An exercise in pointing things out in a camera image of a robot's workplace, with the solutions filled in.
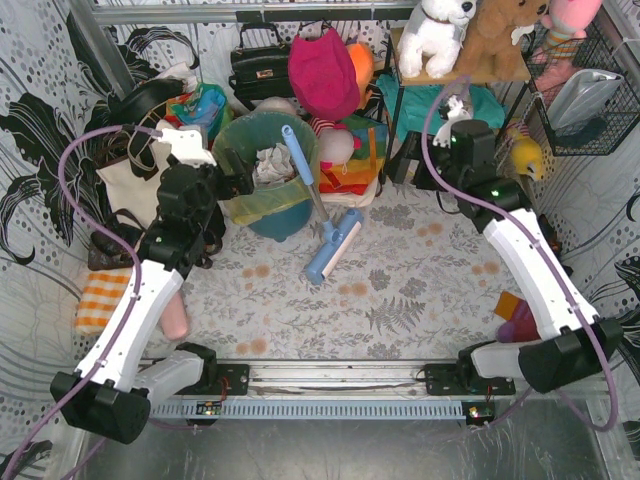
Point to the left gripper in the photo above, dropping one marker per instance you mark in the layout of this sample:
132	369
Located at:
226	176

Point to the purple orange sock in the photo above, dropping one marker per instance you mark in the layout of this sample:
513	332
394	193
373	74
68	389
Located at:
518	321

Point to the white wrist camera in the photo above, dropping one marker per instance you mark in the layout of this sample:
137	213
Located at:
187	146
451	112

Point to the blue floor mop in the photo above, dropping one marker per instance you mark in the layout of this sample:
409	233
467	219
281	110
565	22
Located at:
336	237

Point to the pink plush toy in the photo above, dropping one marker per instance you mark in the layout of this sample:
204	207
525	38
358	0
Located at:
566	24

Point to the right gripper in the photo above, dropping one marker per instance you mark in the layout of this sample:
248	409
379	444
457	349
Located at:
451	154

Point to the colourful printed bag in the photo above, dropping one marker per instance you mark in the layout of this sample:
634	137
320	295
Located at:
206	107

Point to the pink white plush doll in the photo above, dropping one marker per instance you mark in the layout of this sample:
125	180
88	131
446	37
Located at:
336	143

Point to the brown teddy bear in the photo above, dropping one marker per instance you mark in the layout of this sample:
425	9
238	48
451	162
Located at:
489	35

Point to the rainbow striped bag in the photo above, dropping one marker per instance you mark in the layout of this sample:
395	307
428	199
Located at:
366	162

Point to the orange checkered cloth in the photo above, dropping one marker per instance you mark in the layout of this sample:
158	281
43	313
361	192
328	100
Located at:
101	295

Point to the cream canvas tote bag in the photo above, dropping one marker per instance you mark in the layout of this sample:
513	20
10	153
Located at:
124	189

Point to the pink rolled towel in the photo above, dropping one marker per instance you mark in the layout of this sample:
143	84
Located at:
174	319

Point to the cream plush sheep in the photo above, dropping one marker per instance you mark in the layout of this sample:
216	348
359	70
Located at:
277	104

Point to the white plush dog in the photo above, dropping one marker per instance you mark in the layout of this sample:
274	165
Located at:
432	38

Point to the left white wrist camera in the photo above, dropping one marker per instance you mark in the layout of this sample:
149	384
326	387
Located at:
187	146

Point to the black wire basket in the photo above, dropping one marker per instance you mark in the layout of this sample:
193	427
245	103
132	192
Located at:
603	133

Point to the magenta fabric hat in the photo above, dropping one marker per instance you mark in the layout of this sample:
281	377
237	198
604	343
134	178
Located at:
323	77

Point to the yellow trash bag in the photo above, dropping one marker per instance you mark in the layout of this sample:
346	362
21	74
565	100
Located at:
252	133

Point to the orange plush toy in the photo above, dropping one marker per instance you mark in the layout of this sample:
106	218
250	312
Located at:
363	62

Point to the yellow plush duck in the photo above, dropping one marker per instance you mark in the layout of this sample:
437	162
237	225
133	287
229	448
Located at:
525	154

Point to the crumpled paper trash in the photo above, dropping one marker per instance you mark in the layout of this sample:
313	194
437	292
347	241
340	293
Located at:
273	166

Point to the teal folded cloth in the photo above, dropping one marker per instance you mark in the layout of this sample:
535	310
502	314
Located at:
417	100

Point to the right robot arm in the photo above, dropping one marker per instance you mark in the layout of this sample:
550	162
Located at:
573	341

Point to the teal trash bin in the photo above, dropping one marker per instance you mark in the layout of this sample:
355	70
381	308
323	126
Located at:
278	226

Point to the aluminium front rail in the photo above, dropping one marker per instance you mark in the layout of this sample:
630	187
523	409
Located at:
343	378

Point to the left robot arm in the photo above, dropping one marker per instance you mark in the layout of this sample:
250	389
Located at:
107	394

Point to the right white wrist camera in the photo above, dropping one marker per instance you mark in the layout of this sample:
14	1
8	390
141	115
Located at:
451	112

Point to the silver foil pouch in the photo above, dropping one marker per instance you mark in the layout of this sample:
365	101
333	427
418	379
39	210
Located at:
582	97

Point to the black leather handbag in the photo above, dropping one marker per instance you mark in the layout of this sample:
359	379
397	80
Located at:
262	72

